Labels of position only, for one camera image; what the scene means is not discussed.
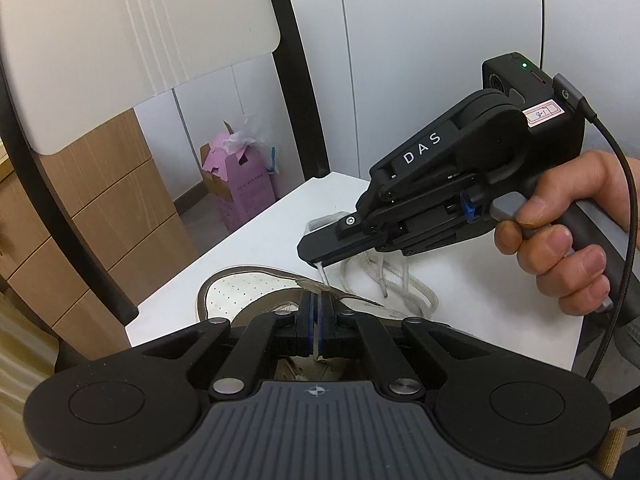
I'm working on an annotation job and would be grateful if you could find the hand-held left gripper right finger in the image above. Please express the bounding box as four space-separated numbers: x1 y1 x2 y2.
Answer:
317 291 483 397

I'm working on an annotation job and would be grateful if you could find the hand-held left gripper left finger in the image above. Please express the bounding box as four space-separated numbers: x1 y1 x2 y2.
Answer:
142 292 317 397

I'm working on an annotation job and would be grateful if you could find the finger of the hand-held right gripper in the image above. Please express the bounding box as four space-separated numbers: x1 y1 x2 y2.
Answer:
297 210 396 268

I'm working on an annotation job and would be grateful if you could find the white and brown shoe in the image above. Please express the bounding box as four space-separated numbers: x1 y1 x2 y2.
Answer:
194 266 431 376

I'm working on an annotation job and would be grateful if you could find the white shoelace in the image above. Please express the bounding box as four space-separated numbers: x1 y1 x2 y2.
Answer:
306 212 441 322

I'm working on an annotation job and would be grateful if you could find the person's right hand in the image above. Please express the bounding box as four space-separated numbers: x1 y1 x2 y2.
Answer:
495 150 640 317

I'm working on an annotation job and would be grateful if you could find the pink cardboard box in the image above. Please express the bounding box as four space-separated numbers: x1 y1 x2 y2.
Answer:
200 117 280 233

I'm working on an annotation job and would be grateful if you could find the wooden nightstand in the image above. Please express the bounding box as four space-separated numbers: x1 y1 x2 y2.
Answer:
0 107 201 361

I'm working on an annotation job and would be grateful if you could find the cream bed skirt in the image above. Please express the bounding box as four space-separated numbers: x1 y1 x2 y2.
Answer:
0 285 56 441

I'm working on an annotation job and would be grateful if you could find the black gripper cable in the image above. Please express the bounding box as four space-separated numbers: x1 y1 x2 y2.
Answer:
552 73 640 383

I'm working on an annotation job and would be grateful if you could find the white chair with black frame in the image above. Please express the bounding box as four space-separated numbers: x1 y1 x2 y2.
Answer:
0 0 591 373

